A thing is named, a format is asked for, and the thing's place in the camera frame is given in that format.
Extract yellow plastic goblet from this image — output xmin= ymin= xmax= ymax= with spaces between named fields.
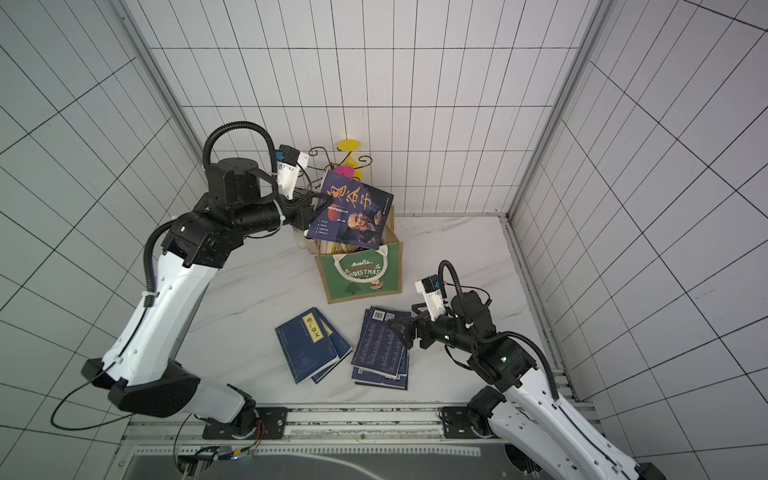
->
xmin=337 ymin=139 xmax=362 ymax=181

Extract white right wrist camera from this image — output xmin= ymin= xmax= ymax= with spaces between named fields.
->
xmin=414 ymin=275 xmax=446 ymax=321

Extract dark metal cup stand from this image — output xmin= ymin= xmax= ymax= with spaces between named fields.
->
xmin=308 ymin=146 xmax=374 ymax=178

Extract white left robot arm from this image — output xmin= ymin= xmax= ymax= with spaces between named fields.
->
xmin=81 ymin=121 xmax=319 ymax=439

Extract dark blue portrait book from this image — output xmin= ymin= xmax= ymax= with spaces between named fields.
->
xmin=307 ymin=171 xmax=394 ymax=249

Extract blue book with text grid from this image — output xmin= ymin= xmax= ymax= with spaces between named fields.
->
xmin=352 ymin=307 xmax=410 ymax=379

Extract dark blue barcode book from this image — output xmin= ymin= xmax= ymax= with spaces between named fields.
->
xmin=352 ymin=367 xmax=408 ymax=390

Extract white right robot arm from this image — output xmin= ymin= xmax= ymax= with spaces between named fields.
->
xmin=387 ymin=260 xmax=664 ymax=479

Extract metal base rail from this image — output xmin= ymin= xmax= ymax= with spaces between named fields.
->
xmin=125 ymin=403 xmax=601 ymax=457

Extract burlap Christmas canvas bag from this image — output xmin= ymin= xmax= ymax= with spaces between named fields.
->
xmin=303 ymin=217 xmax=403 ymax=304

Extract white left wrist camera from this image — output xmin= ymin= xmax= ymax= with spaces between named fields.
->
xmin=276 ymin=145 xmax=309 ymax=200

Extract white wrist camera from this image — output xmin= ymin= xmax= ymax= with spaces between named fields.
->
xmin=276 ymin=145 xmax=309 ymax=200
xmin=414 ymin=275 xmax=446 ymax=321

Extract pink plastic goblet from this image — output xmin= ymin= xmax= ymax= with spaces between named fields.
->
xmin=333 ymin=165 xmax=356 ymax=178

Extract blue book with label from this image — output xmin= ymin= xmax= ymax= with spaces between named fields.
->
xmin=275 ymin=307 xmax=339 ymax=384

